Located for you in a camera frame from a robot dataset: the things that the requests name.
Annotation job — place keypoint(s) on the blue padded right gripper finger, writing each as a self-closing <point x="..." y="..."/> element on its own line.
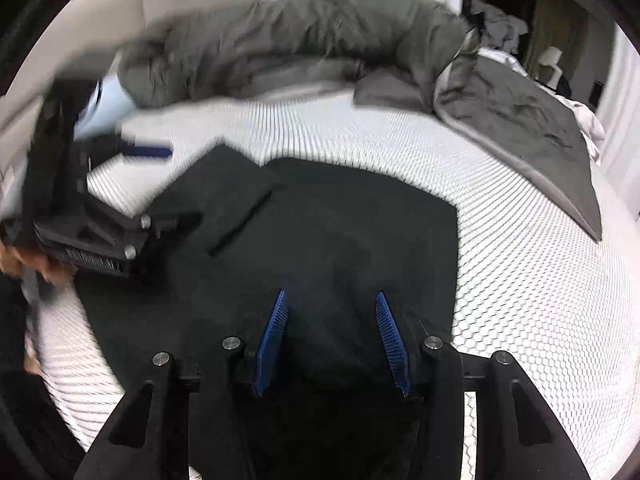
<point x="168" y="413"/>
<point x="517" y="434"/>

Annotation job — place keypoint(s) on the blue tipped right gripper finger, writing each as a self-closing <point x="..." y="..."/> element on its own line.
<point x="134" y="150"/>

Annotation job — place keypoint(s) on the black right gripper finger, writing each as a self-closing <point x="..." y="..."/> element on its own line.
<point x="168" y="231"/>

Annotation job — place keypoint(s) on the black pants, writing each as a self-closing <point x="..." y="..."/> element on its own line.
<point x="333" y="238"/>

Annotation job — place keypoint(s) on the person's left hand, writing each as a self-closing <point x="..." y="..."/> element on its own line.
<point x="15" y="260"/>

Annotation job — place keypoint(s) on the light blue pillow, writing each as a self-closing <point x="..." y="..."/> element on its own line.
<point x="107" y="107"/>

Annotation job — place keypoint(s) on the beige padded headboard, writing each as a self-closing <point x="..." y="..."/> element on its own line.
<point x="80" y="26"/>

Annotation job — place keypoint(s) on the white mesh mattress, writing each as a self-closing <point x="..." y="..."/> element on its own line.
<point x="530" y="281"/>

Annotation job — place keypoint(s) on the grey green duvet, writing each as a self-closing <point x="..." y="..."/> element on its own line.
<point x="408" y="54"/>

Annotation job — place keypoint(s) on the white desk lamp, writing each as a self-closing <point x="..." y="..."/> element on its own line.
<point x="548" y="71"/>

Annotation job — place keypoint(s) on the white sheer curtain right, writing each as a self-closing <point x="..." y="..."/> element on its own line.
<point x="618" y="111"/>

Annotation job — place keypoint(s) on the grey clothes on rack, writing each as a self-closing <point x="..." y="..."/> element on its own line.
<point x="498" y="30"/>

